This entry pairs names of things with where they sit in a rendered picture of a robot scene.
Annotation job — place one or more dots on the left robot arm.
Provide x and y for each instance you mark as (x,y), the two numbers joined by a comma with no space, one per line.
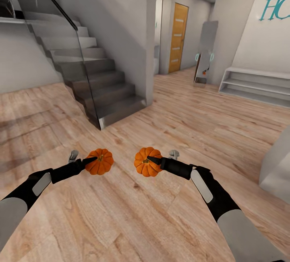
(16,204)

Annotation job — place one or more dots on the pumpkin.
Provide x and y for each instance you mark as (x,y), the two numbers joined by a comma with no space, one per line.
(102,164)
(144,165)

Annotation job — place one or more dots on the door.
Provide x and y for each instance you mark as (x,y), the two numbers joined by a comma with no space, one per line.
(179,25)

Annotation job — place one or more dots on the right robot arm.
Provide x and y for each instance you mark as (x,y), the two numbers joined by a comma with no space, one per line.
(244,239)

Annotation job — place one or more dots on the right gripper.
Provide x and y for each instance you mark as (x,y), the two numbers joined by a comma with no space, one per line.
(170,165)

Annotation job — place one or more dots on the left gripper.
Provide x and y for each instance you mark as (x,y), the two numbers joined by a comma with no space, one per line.
(76,167)

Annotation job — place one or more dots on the standing mirror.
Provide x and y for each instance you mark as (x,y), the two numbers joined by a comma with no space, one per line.
(205,56)

